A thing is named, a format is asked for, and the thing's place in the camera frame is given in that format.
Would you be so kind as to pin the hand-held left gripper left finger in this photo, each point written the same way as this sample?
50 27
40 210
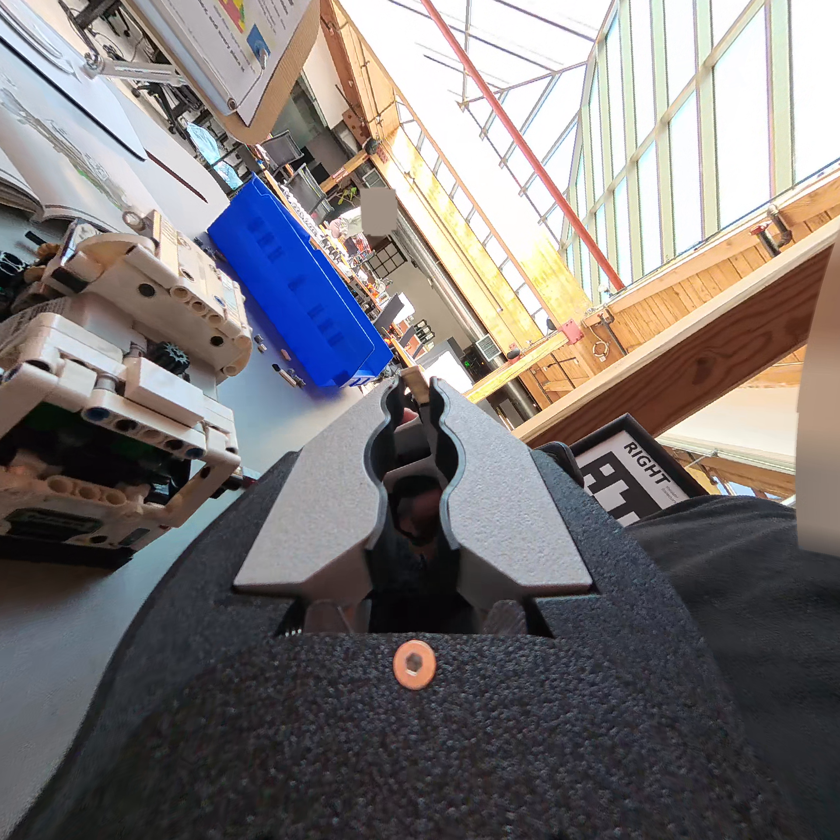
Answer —
308 518

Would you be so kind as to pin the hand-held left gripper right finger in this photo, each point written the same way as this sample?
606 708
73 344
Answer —
518 518

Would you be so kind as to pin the white lego truck model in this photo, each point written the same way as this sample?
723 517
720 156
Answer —
118 394

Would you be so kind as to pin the white lego tile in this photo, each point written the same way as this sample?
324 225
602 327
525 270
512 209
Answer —
292 379

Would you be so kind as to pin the lego instruction booklet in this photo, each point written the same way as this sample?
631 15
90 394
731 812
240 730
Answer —
52 151

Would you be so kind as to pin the person's right hand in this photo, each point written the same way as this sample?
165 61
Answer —
417 518

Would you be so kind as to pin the black white printed sign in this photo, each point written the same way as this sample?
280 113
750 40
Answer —
623 472

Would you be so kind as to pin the blue plastic bin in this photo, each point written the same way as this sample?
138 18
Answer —
295 289

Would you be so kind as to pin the person's dark clothing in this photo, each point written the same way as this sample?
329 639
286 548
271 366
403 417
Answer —
735 623

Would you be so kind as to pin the instruction sheet on clipboard stand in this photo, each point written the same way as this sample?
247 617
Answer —
289 85

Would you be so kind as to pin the white stand base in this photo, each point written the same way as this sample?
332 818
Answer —
39 49

